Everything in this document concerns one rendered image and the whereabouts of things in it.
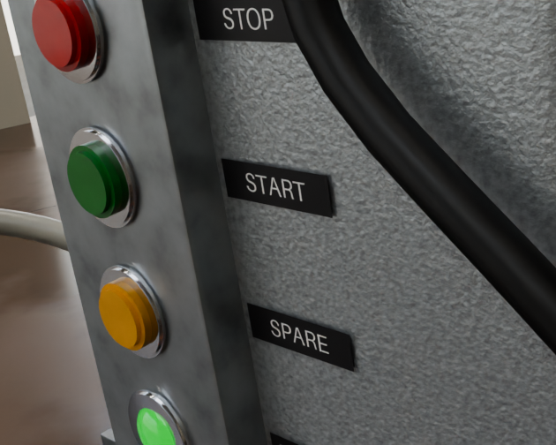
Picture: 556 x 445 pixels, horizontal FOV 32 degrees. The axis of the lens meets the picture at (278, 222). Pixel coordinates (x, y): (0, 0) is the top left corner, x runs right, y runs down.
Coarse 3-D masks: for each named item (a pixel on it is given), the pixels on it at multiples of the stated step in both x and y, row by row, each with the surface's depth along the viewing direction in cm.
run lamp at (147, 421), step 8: (144, 408) 37; (144, 416) 37; (152, 416) 36; (144, 424) 36; (152, 424) 36; (160, 424) 36; (144, 432) 37; (152, 432) 36; (160, 432) 36; (168, 432) 36; (144, 440) 37; (152, 440) 36; (160, 440) 36; (168, 440) 36
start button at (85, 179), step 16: (80, 160) 33; (96, 160) 32; (80, 176) 33; (96, 176) 32; (112, 176) 32; (80, 192) 33; (96, 192) 33; (112, 192) 32; (96, 208) 33; (112, 208) 33
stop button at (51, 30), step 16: (48, 0) 31; (64, 0) 30; (32, 16) 32; (48, 16) 31; (64, 16) 30; (80, 16) 30; (48, 32) 31; (64, 32) 31; (80, 32) 30; (48, 48) 32; (64, 48) 31; (80, 48) 31; (64, 64) 31; (80, 64) 31
